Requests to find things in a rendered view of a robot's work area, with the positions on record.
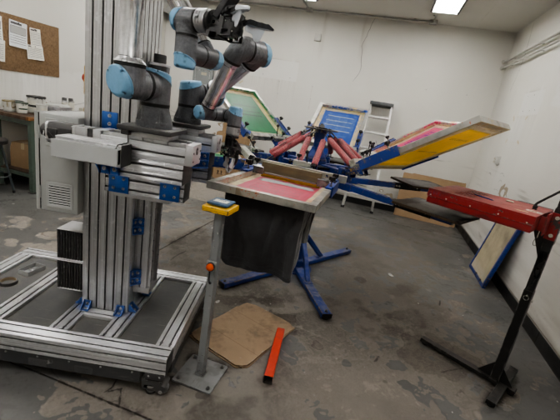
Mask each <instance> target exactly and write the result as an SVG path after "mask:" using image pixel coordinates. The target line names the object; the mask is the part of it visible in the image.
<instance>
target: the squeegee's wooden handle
mask: <svg viewBox="0 0 560 420"><path fill-rule="evenodd" d="M262 167H264V169H263V173H265V172H266V173H274V174H277V175H282V176H286V177H290V178H296V179H301V180H305V181H309V182H313V183H316V184H317V181H318V178H320V179H322V177H323V174H322V173H320V172H313V171H308V170H304V169H301V168H296V167H289V166H284V165H281V164H276V163H272V162H265V161H263V162H262Z"/></svg>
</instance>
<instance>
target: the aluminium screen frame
mask: <svg viewBox="0 0 560 420"><path fill-rule="evenodd" d="M255 174H257V173H255V172H253V171H249V172H245V171H241V172H235V173H232V174H228V175H226V176H222V177H217V178H214V179H211V180H207V186H206V188H211V189H214V190H218V191H222V192H225V193H231V194H236V195H239V196H243V197H246V198H253V199H257V200H260V201H264V202H267V203H274V204H277V205H281V206H285V207H289V208H295V209H298V210H303V211H306V212H310V213H315V212H316V211H317V210H318V209H319V208H320V207H321V206H322V205H323V204H324V203H325V201H326V200H327V199H328V198H329V197H330V194H331V191H332V190H329V189H324V190H323V191H322V192H321V193H320V194H319V195H318V196H317V197H316V198H315V199H314V200H313V201H312V202H311V203H310V202H304V201H300V200H297V199H292V198H289V197H282V196H278V195H275V194H271V193H267V192H260V191H257V190H253V189H249V188H245V187H239V186H235V185H232V184H228V183H232V182H235V181H237V180H240V179H243V178H247V177H250V176H252V175H255Z"/></svg>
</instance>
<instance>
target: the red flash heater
mask: <svg viewBox="0 0 560 420"><path fill-rule="evenodd" d="M474 194H477V195H480V196H483V197H479V196H476V195H474ZM484 197H485V198H484ZM486 198H490V199H492V200H494V201H492V200H489V199H486ZM506 200H510V201H514V203H512V202H507V201H506ZM426 202H429V203H433V204H436V205H439V206H442V207H445V208H450V209H452V210H455V211H459V212H461V213H466V214H469V215H472V216H474V217H477V218H482V219H485V220H488V221H491V222H494V223H498V224H502V225H504V226H507V227H510V228H515V229H517V230H520V231H524V232H526V233H531V232H533V231H534V230H537V231H539V232H542V233H541V236H542V235H544V234H545V233H546V231H547V229H548V225H549V223H550V221H551V218H552V216H553V210H551V209H547V208H544V207H537V210H534V209H532V207H533V205H532V204H528V203H525V202H519V201H515V200H512V199H509V198H505V197H499V196H496V195H492V194H489V193H486V192H480V191H477V190H473V189H470V188H466V187H461V186H458V185H455V186H444V187H429V188H428V191H427V201H426Z"/></svg>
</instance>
